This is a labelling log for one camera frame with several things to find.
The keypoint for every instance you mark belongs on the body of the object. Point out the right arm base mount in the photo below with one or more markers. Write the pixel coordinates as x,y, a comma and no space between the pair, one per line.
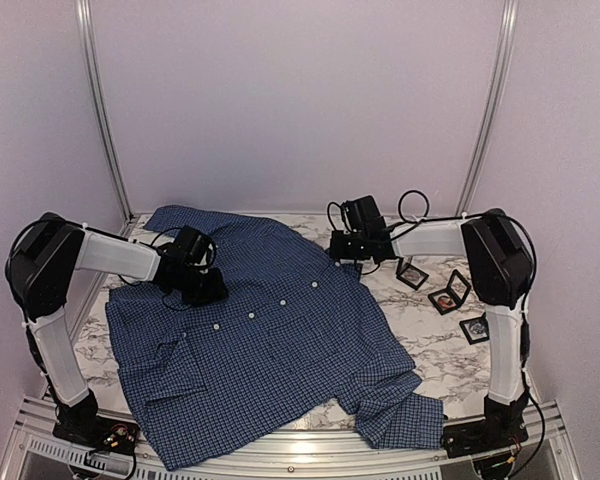
502,426

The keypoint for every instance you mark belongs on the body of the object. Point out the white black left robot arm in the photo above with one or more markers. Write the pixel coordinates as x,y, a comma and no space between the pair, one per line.
44,257

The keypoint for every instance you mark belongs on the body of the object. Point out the white blue round brooch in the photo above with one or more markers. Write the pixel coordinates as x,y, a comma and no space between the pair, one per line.
478,329

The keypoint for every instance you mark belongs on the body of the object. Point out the aluminium front rail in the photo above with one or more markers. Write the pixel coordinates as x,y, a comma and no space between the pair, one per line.
33,453

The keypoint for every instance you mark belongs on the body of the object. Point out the black frame stand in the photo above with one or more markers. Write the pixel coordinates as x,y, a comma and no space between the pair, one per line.
404,265
466,325
458,288

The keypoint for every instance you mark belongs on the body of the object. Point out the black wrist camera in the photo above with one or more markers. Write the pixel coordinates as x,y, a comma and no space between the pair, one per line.
194,249
363,216

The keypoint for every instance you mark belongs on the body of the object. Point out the black frame stand near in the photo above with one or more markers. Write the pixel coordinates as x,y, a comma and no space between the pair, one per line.
466,325

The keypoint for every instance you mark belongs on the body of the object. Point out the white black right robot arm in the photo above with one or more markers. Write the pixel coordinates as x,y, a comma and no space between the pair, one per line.
502,262

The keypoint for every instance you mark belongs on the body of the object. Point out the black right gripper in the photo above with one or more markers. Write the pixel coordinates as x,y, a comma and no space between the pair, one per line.
336,248

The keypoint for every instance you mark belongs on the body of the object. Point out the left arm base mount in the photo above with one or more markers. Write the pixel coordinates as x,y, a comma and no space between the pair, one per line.
83,425

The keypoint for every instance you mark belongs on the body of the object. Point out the black frame stand middle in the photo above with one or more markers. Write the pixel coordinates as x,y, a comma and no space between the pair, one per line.
458,288

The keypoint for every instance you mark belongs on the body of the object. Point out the orange rimmed round brooch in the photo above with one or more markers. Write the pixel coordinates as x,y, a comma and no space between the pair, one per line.
446,302

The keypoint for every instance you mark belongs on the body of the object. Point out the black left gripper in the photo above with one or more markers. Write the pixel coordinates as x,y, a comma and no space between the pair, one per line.
210,291

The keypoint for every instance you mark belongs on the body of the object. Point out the blue checked shirt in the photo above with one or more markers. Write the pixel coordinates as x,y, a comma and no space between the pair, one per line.
295,331

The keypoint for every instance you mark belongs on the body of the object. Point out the black frame stand far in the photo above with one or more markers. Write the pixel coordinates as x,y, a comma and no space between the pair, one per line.
404,265

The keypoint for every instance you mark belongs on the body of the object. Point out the brown round brooch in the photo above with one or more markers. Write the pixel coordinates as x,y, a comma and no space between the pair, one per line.
412,276

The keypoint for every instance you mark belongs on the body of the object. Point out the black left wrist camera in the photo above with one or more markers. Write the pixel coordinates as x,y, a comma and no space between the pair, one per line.
194,249

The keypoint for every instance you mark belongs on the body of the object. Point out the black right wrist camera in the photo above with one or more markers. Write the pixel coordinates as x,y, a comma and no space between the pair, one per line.
363,216

